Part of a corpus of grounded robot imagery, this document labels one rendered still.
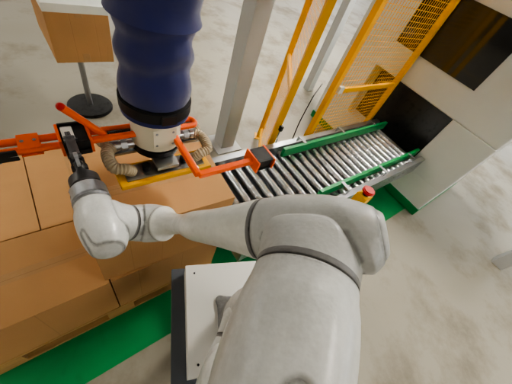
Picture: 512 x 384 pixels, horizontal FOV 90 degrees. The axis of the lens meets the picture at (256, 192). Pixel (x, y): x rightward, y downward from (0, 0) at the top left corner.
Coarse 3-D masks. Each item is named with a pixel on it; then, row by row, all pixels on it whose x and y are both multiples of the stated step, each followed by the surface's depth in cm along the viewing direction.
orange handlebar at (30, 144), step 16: (112, 128) 85; (128, 128) 88; (0, 144) 70; (16, 144) 72; (32, 144) 72; (48, 144) 74; (176, 144) 90; (192, 160) 86; (240, 160) 93; (208, 176) 86
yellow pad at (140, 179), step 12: (180, 156) 98; (144, 168) 90; (156, 168) 94; (168, 168) 96; (180, 168) 97; (204, 168) 103; (120, 180) 87; (132, 180) 88; (144, 180) 90; (156, 180) 92
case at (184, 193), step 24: (192, 144) 134; (96, 168) 108; (120, 192) 105; (144, 192) 108; (168, 192) 111; (192, 192) 115; (216, 192) 119; (168, 240) 120; (120, 264) 114; (144, 264) 126
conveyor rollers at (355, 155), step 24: (336, 144) 251; (360, 144) 261; (384, 144) 277; (240, 168) 189; (288, 168) 210; (312, 168) 214; (336, 168) 226; (360, 168) 237; (240, 192) 176; (264, 192) 183; (288, 192) 190; (312, 192) 196; (336, 192) 203
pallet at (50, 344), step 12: (168, 288) 174; (144, 300) 165; (108, 312) 145; (120, 312) 156; (84, 324) 139; (96, 324) 150; (60, 336) 133; (72, 336) 144; (36, 348) 128; (48, 348) 138; (12, 360) 124; (24, 360) 131; (0, 372) 126
